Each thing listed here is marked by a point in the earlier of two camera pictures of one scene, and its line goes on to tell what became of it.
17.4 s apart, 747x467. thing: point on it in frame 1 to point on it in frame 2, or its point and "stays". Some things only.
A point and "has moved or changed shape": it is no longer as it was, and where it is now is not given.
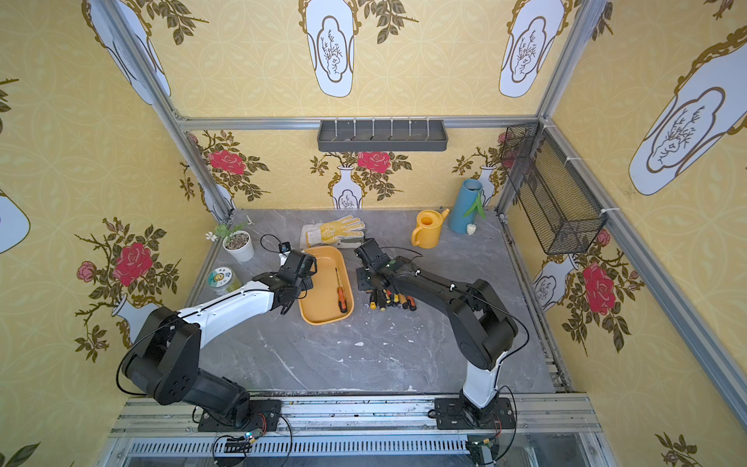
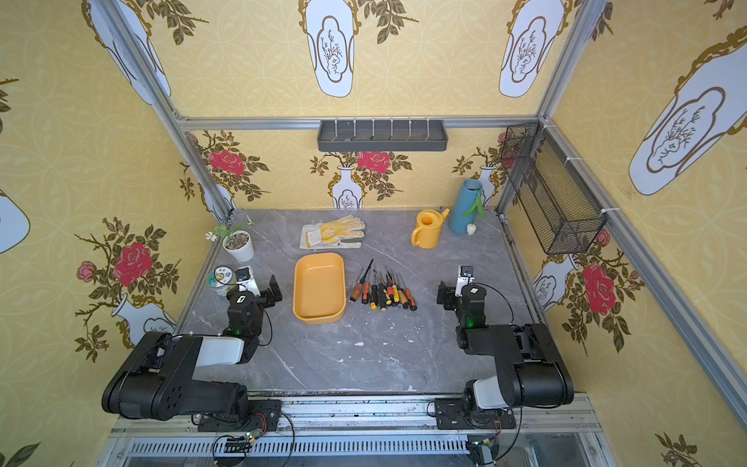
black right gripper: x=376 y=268 to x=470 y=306
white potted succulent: x=236 y=240 stays
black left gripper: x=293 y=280 to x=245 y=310
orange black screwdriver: x=341 y=301 to x=366 y=293
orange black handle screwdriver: x=411 y=304 stays
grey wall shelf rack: x=382 y=135 stays
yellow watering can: x=427 y=231 stays
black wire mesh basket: x=566 y=218 stays
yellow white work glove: x=347 y=231 stays
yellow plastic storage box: x=319 y=305 has moved or changed shape
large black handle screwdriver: x=373 y=300 stays
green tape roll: x=223 y=280 stays
